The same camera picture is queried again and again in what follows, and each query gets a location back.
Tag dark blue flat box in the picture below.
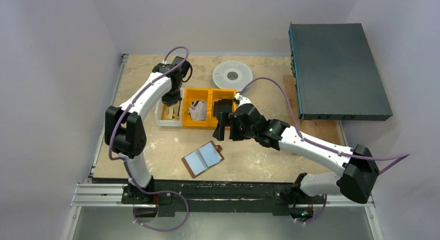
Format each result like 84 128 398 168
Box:
288 23 393 121

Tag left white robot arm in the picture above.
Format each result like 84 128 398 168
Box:
104 57 192 203

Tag purple cable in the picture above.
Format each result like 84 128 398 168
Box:
237 77 411 176
108 46 190 233

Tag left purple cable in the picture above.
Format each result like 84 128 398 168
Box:
108 46 190 233

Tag grey filament spool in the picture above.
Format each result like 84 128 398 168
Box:
212 61 253 91

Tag orange double plastic bin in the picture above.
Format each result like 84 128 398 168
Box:
180 88 236 129

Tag stack of silver cards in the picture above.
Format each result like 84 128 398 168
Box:
188 100 207 121

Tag wooden board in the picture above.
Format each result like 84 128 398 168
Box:
283 75 346 146

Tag white plastic bin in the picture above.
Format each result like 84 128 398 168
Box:
155 88 185 127

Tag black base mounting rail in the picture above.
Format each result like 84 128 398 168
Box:
121 179 324 219

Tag tan cards in white bin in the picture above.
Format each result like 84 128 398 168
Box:
161 102 181 120

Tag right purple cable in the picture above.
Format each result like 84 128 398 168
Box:
237 77 411 176

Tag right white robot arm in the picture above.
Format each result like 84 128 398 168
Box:
213 95 379 204

